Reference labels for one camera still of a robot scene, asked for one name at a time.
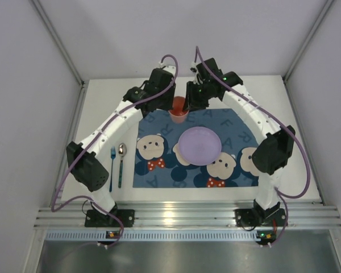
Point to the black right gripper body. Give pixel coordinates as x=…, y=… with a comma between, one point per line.
x=195, y=101

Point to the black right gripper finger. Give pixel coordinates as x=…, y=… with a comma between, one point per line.
x=199, y=105
x=190, y=98

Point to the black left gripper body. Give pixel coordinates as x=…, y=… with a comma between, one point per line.
x=158, y=103

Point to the salmon plastic cup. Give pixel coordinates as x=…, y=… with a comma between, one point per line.
x=177, y=113

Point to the purple plastic plate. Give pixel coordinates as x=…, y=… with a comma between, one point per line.
x=199, y=146

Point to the blue cartoon mouse placemat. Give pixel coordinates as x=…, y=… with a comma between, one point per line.
x=158, y=163

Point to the green handled steel spoon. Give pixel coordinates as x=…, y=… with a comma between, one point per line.
x=122, y=151

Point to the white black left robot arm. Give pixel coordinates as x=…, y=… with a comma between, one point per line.
x=88, y=159

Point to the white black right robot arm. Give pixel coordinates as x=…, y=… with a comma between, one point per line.
x=274, y=142

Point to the blue metal fork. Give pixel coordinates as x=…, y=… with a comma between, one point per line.
x=112, y=156

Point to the left aluminium frame post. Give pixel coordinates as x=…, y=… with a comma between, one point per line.
x=46, y=21

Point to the aluminium frame post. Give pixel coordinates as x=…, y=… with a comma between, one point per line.
x=317, y=22
x=46, y=21

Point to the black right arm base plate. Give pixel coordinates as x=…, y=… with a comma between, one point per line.
x=259, y=218

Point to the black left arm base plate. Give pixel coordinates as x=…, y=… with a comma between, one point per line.
x=98, y=220

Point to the right aluminium frame post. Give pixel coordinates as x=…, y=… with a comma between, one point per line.
x=317, y=22

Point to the aluminium mounting rail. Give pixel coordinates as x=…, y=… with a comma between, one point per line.
x=183, y=215

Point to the perforated grey cable duct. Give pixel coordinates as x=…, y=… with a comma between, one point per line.
x=160, y=235

